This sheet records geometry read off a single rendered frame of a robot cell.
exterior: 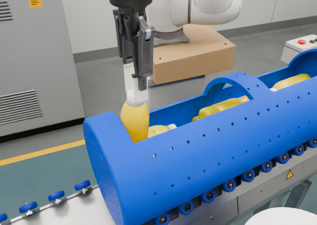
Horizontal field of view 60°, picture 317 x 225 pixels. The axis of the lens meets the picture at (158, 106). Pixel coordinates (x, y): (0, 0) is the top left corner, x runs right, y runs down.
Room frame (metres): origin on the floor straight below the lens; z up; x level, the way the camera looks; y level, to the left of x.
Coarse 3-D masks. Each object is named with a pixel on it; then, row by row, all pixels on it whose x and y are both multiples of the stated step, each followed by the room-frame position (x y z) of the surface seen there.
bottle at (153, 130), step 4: (152, 128) 0.57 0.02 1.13; (156, 128) 0.57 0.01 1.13; (160, 128) 0.58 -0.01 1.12; (164, 128) 0.58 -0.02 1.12; (168, 128) 0.59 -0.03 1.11; (148, 132) 0.56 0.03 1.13; (152, 132) 0.56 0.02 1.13; (156, 132) 0.56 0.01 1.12; (160, 132) 0.56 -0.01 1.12; (148, 136) 0.55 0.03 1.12
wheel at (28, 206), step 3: (33, 201) 0.45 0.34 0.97; (27, 204) 0.44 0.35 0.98; (30, 204) 0.44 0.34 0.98; (33, 204) 0.44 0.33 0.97; (36, 204) 0.45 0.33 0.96; (21, 207) 0.43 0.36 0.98; (24, 207) 0.43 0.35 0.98; (27, 207) 0.43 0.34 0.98; (30, 207) 0.43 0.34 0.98; (33, 207) 0.43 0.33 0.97; (21, 210) 0.42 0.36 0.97; (24, 210) 0.42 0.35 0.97; (27, 210) 0.42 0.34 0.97; (21, 213) 0.42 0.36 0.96
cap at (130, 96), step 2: (132, 88) 0.51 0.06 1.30; (128, 90) 0.50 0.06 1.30; (130, 90) 0.50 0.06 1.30; (132, 90) 0.50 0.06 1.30; (128, 92) 0.49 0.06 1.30; (130, 92) 0.49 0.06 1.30; (132, 92) 0.49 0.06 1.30; (128, 94) 0.48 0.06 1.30; (130, 94) 0.48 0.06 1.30; (132, 94) 0.48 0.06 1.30; (128, 96) 0.48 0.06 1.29; (130, 96) 0.48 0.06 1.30; (132, 96) 0.48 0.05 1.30; (128, 98) 0.48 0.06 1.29; (130, 98) 0.48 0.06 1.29; (132, 98) 0.48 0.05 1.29; (128, 100) 0.48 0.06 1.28; (130, 100) 0.48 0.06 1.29; (132, 100) 0.48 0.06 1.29; (130, 102) 0.48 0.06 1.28; (132, 102) 0.48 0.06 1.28
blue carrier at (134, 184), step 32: (224, 96) 0.80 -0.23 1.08; (256, 96) 0.59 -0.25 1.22; (288, 96) 0.62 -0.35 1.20; (96, 128) 0.45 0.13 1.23; (192, 128) 0.48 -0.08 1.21; (224, 128) 0.49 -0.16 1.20; (256, 128) 0.52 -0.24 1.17; (288, 128) 0.56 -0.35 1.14; (96, 160) 0.46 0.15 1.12; (128, 160) 0.39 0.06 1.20; (160, 160) 0.40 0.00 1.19; (192, 160) 0.42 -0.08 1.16; (224, 160) 0.45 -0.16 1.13; (256, 160) 0.50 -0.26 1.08; (128, 192) 0.34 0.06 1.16; (160, 192) 0.36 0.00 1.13; (192, 192) 0.40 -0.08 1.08; (128, 224) 0.32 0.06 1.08
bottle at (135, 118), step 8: (128, 104) 0.48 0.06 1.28; (136, 104) 0.48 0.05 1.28; (144, 104) 0.49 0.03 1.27; (128, 112) 0.47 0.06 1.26; (136, 112) 0.47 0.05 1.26; (144, 112) 0.47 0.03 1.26; (128, 120) 0.46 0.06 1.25; (136, 120) 0.46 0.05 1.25; (144, 120) 0.47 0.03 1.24; (128, 128) 0.46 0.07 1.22; (136, 128) 0.46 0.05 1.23; (144, 128) 0.47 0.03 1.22; (136, 136) 0.46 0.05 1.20; (144, 136) 0.47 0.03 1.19
